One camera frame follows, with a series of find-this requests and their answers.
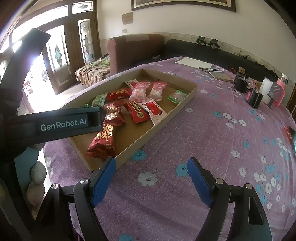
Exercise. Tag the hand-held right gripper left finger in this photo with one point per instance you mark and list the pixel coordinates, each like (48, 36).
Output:
(103, 183)

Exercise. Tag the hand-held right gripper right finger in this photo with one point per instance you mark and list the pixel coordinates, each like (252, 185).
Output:
(200, 183)

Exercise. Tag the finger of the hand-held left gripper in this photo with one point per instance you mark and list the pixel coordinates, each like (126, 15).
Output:
(94, 119)

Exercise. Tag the red packet with gold character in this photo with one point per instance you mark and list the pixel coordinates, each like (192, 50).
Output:
(113, 113)

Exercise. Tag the green and white candy packet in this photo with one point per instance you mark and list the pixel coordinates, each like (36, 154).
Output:
(99, 100)

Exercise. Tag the large dark red snack packet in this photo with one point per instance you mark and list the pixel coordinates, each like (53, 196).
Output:
(103, 141)

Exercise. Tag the red and yellow snack packet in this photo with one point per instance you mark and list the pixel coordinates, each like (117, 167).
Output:
(119, 93)
(136, 111)

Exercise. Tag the cardboard box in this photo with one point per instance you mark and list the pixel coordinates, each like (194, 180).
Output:
(143, 132)

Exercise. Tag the small white and red packet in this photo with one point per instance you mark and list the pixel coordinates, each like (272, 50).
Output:
(130, 83)

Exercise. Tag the large white and red packet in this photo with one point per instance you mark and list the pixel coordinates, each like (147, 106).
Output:
(153, 110)

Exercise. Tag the pink printed snack packet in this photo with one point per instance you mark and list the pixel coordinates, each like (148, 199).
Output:
(157, 90)

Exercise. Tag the clear green-edged snack packet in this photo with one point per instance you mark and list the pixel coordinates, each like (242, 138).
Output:
(177, 96)

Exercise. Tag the person's left hand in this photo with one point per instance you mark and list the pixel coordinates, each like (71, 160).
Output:
(37, 173)

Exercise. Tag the purple floral tablecloth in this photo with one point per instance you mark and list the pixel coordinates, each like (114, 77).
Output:
(208, 139)

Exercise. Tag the printed blanket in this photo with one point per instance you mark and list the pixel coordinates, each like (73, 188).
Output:
(92, 69)

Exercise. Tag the wooden glass door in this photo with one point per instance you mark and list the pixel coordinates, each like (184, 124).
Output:
(76, 46)

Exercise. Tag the brown armchair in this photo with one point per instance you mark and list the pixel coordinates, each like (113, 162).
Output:
(134, 51)

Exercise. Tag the black pot with cork lid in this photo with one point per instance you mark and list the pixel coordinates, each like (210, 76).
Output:
(254, 98)
(240, 83)

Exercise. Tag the red plastic wrapper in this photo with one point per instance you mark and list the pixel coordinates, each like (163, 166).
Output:
(288, 132)

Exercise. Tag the black smartphone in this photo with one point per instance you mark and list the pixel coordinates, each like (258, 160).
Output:
(294, 144)

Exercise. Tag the brown notebook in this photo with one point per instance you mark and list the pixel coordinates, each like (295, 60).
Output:
(222, 76)

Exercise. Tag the white paper sheet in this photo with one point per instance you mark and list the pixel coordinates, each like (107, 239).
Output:
(189, 62)

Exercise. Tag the white plastic jar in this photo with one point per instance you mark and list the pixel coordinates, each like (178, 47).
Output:
(265, 89)

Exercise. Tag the black sofa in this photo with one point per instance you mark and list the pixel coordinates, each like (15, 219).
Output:
(185, 47)

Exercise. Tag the grey metal phone stand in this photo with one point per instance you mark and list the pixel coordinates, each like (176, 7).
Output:
(274, 93)

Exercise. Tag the pink bottle with knitted sleeve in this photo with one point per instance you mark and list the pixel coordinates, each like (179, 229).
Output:
(281, 89)

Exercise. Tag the black clamp device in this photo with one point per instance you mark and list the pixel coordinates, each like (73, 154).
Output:
(214, 44)
(201, 40)

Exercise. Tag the small wall plaque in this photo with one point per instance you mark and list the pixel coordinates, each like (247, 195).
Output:
(127, 18)

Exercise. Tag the framed wall picture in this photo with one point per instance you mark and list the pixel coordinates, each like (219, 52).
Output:
(182, 3)

